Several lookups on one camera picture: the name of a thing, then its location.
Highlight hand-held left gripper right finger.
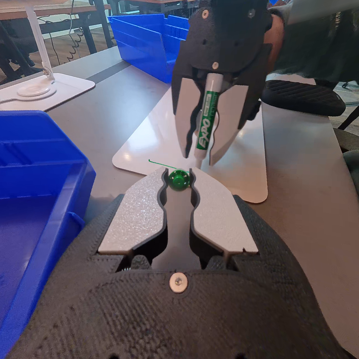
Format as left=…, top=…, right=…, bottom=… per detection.
left=190, top=167, right=260, bottom=260

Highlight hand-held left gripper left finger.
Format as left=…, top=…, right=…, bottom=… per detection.
left=98, top=167, right=169, bottom=258

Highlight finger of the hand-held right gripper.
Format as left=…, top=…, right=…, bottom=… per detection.
left=209, top=84, right=252, bottom=166
left=171, top=76, right=207, bottom=159

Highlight green dry-erase marker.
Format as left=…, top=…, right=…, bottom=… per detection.
left=193, top=73, right=224, bottom=169

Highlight white whiteboard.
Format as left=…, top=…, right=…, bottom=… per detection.
left=112, top=84, right=269, bottom=204

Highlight green marker cap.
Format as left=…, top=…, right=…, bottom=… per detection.
left=168, top=167, right=192, bottom=191

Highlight blue plastic bin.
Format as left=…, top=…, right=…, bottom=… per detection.
left=0, top=110, right=97, bottom=348
left=108, top=13, right=191, bottom=85

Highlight person's right hand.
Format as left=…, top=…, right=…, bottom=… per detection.
left=264, top=14, right=286, bottom=73

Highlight wooden desk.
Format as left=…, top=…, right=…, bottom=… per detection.
left=0, top=0, right=113, bottom=68

